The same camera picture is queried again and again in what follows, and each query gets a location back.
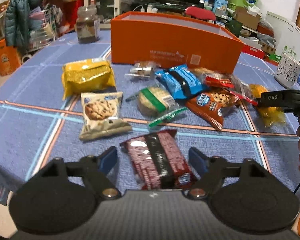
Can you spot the blue plaid tablecloth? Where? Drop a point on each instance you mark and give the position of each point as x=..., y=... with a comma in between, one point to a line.
x=37, y=125

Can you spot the white cat pattern mug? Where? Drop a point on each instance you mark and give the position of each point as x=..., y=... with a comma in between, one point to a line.
x=287, y=71

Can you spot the white glass door cabinet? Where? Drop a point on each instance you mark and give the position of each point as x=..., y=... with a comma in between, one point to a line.
x=106, y=10

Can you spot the orange chocolate chip cookie packet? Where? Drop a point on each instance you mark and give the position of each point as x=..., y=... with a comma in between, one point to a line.
x=212, y=106

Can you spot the dark red cookie packet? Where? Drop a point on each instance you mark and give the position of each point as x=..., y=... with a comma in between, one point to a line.
x=158, y=162

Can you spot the clear packet dried red fruit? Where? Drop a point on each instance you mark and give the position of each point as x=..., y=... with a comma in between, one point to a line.
x=241, y=90

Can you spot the blue black cookie packet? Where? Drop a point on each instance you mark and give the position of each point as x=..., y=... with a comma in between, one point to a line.
x=181, y=83

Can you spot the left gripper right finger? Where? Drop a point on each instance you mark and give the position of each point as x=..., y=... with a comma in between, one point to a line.
x=243, y=196

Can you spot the orange cardboard storage box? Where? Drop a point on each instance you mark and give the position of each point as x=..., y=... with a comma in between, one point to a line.
x=172, y=41

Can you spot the brown cardboard box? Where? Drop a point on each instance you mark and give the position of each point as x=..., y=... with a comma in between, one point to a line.
x=248, y=20

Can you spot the white chest freezer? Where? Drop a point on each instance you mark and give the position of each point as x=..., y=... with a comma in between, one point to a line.
x=286, y=34

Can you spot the white chocolate chip cookie packet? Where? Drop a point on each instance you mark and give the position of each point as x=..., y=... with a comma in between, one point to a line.
x=102, y=116

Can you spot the glass jar with dark contents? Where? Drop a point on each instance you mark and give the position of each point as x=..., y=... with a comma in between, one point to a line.
x=87, y=24

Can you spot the green striped biscuit packet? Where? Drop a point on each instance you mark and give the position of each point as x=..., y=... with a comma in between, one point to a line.
x=157, y=104

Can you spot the orange box on floor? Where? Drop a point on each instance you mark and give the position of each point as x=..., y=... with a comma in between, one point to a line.
x=9, y=59

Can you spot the red folding chair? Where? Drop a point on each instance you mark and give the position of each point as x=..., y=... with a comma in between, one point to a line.
x=200, y=13

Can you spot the clear red biscuit packet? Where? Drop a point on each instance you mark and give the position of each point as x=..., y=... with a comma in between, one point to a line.
x=212, y=79

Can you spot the small clear snack packet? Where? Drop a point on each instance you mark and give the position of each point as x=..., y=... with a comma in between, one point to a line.
x=144, y=70

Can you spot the red white cardboard carton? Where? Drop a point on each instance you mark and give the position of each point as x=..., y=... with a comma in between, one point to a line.
x=252, y=47

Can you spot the orange yellow cake packet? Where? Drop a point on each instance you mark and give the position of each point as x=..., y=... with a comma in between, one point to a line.
x=269, y=115

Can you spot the wire laundry rack with clothes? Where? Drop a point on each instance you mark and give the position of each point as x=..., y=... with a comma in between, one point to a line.
x=44, y=24

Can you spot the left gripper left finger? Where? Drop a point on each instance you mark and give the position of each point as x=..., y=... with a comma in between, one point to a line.
x=63, y=196

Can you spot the dark green puffer jacket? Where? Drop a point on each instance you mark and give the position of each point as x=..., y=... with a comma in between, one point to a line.
x=17, y=22

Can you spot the yellow foil snack packet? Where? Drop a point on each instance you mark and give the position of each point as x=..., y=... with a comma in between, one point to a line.
x=86, y=76

